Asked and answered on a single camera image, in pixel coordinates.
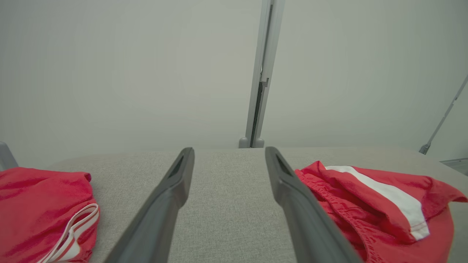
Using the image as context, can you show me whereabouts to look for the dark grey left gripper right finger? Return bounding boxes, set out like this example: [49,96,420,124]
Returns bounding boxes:
[265,146,363,263]

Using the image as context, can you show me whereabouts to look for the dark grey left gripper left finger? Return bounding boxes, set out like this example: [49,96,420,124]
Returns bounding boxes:
[104,147,195,263]

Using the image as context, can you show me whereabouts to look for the red shorts with white stripe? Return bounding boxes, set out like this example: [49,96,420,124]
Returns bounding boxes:
[295,161,468,263]

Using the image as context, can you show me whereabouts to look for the red jersey with white trim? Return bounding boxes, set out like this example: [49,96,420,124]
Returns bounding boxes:
[0,167,100,263]

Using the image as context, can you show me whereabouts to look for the thin grey brace rod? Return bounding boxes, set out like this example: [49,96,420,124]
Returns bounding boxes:
[419,75,468,155]

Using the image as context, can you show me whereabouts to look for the grey partition post with feet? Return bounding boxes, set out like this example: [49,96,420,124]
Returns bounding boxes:
[238,0,286,149]

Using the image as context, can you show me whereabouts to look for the grey metal frame leg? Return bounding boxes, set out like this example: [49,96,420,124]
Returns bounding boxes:
[0,142,19,171]

